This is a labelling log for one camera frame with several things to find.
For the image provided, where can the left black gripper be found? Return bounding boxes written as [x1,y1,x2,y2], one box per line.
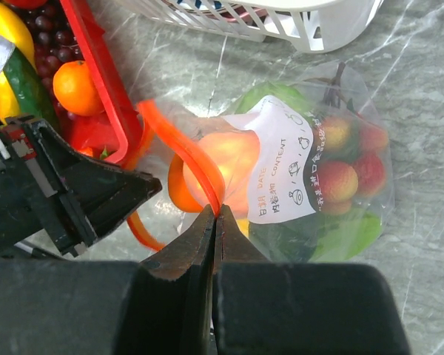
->
[0,116,162,256]

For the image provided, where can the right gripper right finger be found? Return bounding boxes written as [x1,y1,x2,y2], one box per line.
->
[213,204,269,274]

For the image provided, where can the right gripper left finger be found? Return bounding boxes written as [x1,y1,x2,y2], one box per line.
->
[140,206,216,281]

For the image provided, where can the peach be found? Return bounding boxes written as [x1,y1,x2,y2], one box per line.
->
[198,130,260,218]

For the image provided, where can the clear orange zip top bag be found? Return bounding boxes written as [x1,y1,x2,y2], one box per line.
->
[127,61,395,264]

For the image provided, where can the orange fruit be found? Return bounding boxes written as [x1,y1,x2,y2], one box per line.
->
[53,61,104,116]

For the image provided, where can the lychee bunch with leaves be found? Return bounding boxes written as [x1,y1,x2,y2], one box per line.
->
[247,61,394,263]

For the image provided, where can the green custard apple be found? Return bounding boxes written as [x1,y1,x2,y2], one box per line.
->
[236,81,312,115]

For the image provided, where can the small red pepper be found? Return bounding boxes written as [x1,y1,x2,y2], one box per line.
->
[66,112,119,159]

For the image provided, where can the green cucumber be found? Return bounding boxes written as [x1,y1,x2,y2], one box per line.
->
[3,47,61,132]

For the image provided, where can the red plastic tray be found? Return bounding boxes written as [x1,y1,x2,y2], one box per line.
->
[60,0,143,165]

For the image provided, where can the dark purple grape bunch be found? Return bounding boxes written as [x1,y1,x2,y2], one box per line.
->
[5,1,84,121]

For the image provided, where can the yellow banana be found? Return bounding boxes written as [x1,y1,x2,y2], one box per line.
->
[0,2,35,121]

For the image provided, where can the white plastic dish basket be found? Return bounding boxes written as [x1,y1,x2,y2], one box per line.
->
[122,0,382,54]

